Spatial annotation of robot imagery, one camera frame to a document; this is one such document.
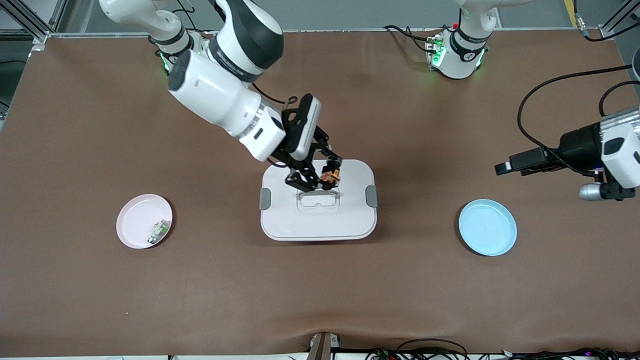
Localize green push-button switch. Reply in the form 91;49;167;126
146;220;170;246

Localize black cable with metal connector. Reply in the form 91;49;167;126
572;0;640;43

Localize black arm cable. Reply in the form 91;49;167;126
250;80;303;112
517;64;640;176

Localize metal table edge bracket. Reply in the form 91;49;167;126
306;331;342;360

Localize light blue round plate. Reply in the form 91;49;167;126
458;198;518;257

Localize black base cable bundle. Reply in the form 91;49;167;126
383;23;441;55
175;0;221;37

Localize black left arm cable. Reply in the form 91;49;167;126
517;64;640;176

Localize pink round plate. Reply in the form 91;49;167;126
116;193;174;250

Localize aluminium frame post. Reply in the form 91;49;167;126
0;0;68;45
599;0;640;40

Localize black table edge cables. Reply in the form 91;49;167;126
365;338;640;360

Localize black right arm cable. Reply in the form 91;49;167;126
250;80;303;112

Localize silver table edge rail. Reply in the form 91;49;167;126
30;26;603;46

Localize white lidded storage box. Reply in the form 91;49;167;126
259;159;379;243

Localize thin black looped cable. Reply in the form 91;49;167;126
598;80;640;119

